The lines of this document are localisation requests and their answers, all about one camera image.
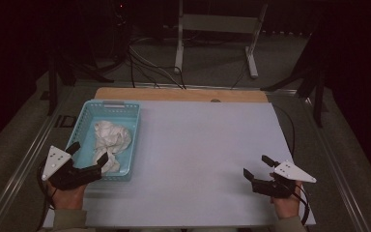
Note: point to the black tripod stand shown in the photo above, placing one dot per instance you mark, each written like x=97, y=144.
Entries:
x=52, y=83
x=318, y=96

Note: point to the light blue plastic basket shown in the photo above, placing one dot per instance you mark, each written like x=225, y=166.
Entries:
x=122, y=109

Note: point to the white metal stand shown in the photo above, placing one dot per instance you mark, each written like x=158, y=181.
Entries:
x=217, y=23

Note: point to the person's left hand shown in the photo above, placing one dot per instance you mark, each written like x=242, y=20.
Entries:
x=67, y=198

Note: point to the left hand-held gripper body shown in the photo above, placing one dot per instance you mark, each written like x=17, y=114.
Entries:
x=72, y=177

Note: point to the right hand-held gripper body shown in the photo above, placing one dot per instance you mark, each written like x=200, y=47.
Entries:
x=272, y=188

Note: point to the white cloth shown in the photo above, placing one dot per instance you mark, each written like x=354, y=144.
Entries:
x=112, y=137

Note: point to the metal frame rail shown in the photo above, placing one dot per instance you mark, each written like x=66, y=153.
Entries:
x=29, y=154
x=335, y=154

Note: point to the white table mat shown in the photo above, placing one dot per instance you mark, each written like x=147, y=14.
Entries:
x=199, y=154

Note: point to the person's right hand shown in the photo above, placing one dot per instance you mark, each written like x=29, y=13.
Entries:
x=286, y=206

